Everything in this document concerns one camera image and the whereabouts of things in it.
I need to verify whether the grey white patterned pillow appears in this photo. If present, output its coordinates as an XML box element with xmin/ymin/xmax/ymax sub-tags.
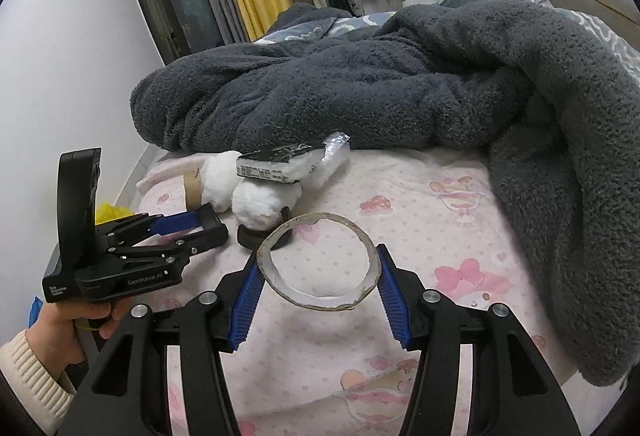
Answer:
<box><xmin>524</xmin><ymin>0</ymin><xmax>640</xmax><ymax>84</ymax></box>

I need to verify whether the light blue cloud quilt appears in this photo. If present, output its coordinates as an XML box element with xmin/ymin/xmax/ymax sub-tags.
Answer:
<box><xmin>251</xmin><ymin>11</ymin><xmax>401</xmax><ymax>46</ymax></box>

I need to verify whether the yellow plastic bag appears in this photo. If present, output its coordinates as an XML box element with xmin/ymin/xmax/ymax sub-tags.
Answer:
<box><xmin>95</xmin><ymin>201</ymin><xmax>135</xmax><ymax>225</ymax></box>

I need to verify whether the cardboard tape ring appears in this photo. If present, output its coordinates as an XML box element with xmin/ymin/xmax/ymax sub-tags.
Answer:
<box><xmin>256</xmin><ymin>212</ymin><xmax>385</xmax><ymax>312</ymax></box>

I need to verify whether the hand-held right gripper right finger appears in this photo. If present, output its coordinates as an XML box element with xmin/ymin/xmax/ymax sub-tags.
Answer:
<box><xmin>375</xmin><ymin>243</ymin><xmax>583</xmax><ymax>436</ymax></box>

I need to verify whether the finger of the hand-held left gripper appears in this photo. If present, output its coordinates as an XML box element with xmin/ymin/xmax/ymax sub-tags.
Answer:
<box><xmin>105</xmin><ymin>203</ymin><xmax>229</xmax><ymax>269</ymax></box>
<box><xmin>97</xmin><ymin>211</ymin><xmax>203</xmax><ymax>244</ymax></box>

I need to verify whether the blue object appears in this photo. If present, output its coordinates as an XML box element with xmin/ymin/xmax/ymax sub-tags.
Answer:
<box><xmin>31</xmin><ymin>296</ymin><xmax>47</xmax><ymax>333</ymax></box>

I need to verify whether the black label cotton packet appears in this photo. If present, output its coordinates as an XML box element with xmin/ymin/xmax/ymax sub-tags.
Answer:
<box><xmin>235</xmin><ymin>141</ymin><xmax>327</xmax><ymax>188</ymax></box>

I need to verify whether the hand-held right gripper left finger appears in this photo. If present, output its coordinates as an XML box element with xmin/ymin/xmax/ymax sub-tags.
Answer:
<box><xmin>62</xmin><ymin>259</ymin><xmax>263</xmax><ymax>436</ymax></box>

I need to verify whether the clear plastic wrapper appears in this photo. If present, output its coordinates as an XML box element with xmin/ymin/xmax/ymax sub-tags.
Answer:
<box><xmin>312</xmin><ymin>131</ymin><xmax>352</xmax><ymax>191</ymax></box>

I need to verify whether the pink printed bed sheet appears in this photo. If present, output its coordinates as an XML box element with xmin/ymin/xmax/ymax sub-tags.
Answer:
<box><xmin>135</xmin><ymin>143</ymin><xmax>640</xmax><ymax>436</ymax></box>

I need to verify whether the brown cardboard tube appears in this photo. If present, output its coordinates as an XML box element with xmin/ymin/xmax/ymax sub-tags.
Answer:
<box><xmin>180</xmin><ymin>167</ymin><xmax>207</xmax><ymax>210</ymax></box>

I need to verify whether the person's left hand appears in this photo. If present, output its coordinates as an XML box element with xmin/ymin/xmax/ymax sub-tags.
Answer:
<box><xmin>26</xmin><ymin>299</ymin><xmax>133</xmax><ymax>367</ymax></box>

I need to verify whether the person's left forearm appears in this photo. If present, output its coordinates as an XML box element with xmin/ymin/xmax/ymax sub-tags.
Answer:
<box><xmin>0</xmin><ymin>328</ymin><xmax>81</xmax><ymax>436</ymax></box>

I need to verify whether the pale crumpled tissue sheet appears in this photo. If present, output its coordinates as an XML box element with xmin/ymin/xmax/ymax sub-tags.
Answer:
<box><xmin>136</xmin><ymin>155</ymin><xmax>208</xmax><ymax>193</ymax></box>

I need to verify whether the grey fleece blanket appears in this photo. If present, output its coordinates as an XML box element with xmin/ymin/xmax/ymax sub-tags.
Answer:
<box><xmin>129</xmin><ymin>0</ymin><xmax>640</xmax><ymax>388</ymax></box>

